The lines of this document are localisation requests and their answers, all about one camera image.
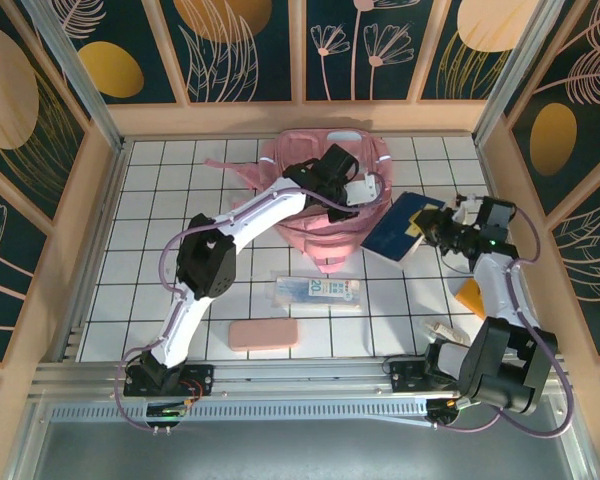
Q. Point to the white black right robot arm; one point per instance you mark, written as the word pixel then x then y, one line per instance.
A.
pixel 500 295

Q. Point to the aluminium mounting rail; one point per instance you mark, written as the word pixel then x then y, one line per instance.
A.
pixel 305 375

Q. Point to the grey metal base plate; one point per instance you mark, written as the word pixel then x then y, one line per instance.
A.
pixel 300 450

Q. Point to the pink backpack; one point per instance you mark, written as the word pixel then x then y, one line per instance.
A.
pixel 325 240

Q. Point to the pink pencil case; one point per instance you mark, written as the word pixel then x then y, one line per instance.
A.
pixel 263 335

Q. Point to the orange notebook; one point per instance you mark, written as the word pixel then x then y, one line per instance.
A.
pixel 470 297

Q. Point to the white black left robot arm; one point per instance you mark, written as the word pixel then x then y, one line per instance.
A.
pixel 260 215

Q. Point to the aluminium frame post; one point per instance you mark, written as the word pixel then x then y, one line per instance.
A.
pixel 86 85
pixel 512 75

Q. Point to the small white glue tube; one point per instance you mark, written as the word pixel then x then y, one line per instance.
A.
pixel 445 331

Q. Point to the clear pack of blue pens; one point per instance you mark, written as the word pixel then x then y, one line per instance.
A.
pixel 315 292

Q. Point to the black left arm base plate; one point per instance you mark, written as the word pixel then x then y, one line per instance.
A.
pixel 200 380

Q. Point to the dark blue book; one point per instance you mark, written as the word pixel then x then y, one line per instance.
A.
pixel 390 235

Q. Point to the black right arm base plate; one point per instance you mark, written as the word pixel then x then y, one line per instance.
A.
pixel 405 380

